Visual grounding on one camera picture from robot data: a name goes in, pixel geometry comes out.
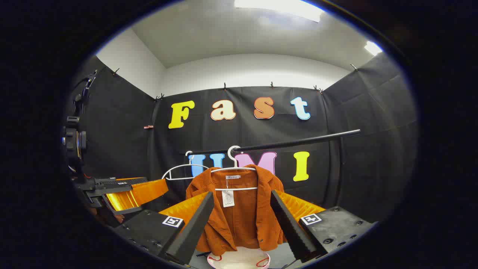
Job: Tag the black clothes rail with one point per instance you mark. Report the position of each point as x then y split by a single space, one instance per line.
298 141

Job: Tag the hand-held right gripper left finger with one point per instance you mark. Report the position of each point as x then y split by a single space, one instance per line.
194 231

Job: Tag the large ceiling light panel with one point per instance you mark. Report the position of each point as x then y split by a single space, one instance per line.
280 7

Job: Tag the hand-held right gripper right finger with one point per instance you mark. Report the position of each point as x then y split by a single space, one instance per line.
291 228

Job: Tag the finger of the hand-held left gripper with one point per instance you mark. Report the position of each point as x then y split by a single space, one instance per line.
142 192
127 181

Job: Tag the black backdrop cloth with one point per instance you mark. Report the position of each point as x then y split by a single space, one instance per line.
123 123

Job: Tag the white laundry hamper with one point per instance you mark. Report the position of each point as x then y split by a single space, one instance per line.
239 259

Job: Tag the small ceiling light panel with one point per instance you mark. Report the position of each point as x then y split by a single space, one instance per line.
373 48

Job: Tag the white plastic clothes hanger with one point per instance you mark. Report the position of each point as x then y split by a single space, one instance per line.
186 165
239 188

